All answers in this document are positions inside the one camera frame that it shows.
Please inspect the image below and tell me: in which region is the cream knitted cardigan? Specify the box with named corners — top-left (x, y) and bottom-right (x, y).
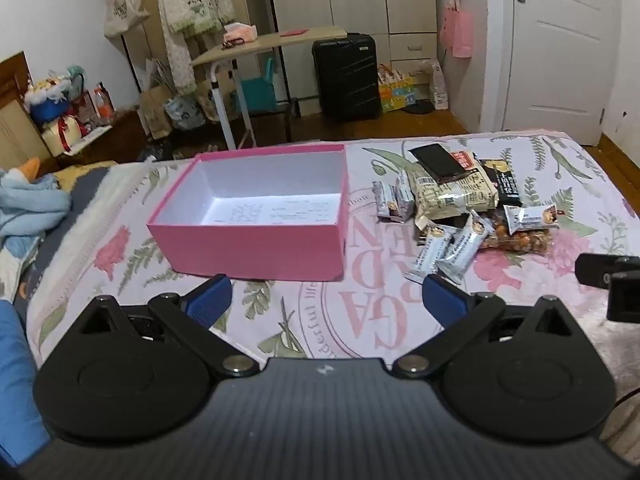
top-left (157, 0), bottom-right (235, 94)

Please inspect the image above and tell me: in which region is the goose plush in blue blanket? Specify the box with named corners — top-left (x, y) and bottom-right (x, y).
top-left (1, 157), bottom-right (72, 258)

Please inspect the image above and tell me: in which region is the black soda cracker packet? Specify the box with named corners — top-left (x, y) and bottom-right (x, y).
top-left (480, 158), bottom-right (522, 207)

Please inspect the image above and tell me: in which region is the wooden padded headboard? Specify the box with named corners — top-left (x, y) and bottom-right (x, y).
top-left (0, 52), bottom-right (58, 176)

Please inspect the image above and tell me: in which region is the pink tissue box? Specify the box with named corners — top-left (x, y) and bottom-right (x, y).
top-left (222, 22), bottom-right (258, 49)

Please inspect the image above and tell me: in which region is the black hard-shell suitcase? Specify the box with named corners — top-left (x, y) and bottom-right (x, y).
top-left (311, 32), bottom-right (382, 125)

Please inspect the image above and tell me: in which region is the beige instant noodle packet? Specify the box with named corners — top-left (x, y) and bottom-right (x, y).
top-left (407, 151), bottom-right (499, 230)

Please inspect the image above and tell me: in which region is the brown paper bag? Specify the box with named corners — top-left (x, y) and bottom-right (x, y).
top-left (140, 84), bottom-right (174, 140)

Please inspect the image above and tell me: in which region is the white snack bar wrapper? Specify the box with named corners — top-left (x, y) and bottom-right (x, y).
top-left (372, 181), bottom-right (401, 222)
top-left (394, 170), bottom-right (416, 222)
top-left (503, 204), bottom-right (559, 235)
top-left (436, 209), bottom-right (495, 285)
top-left (404, 222), bottom-right (458, 284)

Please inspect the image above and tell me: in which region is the orange drink bottle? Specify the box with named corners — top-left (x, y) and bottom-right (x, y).
top-left (94, 82), bottom-right (115, 120)

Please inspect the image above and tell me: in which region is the pink cardboard box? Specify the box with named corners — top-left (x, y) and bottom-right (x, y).
top-left (148, 143), bottom-right (348, 282)

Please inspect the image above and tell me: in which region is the canvas tote bag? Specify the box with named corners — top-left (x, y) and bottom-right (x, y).
top-left (103, 0), bottom-right (150, 39)

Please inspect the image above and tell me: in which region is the pink hanging bag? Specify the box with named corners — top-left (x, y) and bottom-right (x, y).
top-left (439, 6), bottom-right (474, 58)

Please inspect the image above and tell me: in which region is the cream gift box red ribbon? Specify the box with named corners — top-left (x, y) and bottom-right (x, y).
top-left (41, 115), bottom-right (86, 157)

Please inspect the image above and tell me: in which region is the white printed plastic bag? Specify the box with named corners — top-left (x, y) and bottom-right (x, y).
top-left (426, 58), bottom-right (449, 110)

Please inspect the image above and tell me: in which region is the white bedroom door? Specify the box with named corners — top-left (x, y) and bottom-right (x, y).
top-left (503, 0), bottom-right (620, 145)

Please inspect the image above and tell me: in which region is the black smartphone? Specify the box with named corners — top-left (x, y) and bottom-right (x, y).
top-left (410, 143), bottom-right (465, 183)

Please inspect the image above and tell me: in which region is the wooden rolling side table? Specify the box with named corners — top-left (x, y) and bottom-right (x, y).
top-left (191, 26), bottom-right (347, 151)

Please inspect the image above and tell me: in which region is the red booklet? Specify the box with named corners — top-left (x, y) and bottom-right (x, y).
top-left (280, 28), bottom-right (309, 38)

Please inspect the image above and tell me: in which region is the colourful gift bag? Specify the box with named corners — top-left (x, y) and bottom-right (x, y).
top-left (378, 64), bottom-right (416, 113)

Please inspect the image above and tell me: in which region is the wooden nightstand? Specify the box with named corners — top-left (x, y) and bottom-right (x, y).
top-left (56, 110), bottom-right (148, 168)

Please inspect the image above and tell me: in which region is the clear mixed nuts bag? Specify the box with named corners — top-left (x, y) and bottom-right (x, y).
top-left (480, 210), bottom-right (552, 255)

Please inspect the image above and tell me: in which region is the white wardrobe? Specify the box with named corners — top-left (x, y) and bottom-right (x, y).
top-left (264, 0), bottom-right (444, 104)

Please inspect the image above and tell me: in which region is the blue flower basket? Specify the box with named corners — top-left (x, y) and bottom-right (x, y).
top-left (24, 77), bottom-right (72, 125)

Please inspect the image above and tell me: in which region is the floral bedspread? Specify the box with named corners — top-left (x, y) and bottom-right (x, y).
top-left (26, 130), bottom-right (639, 392)

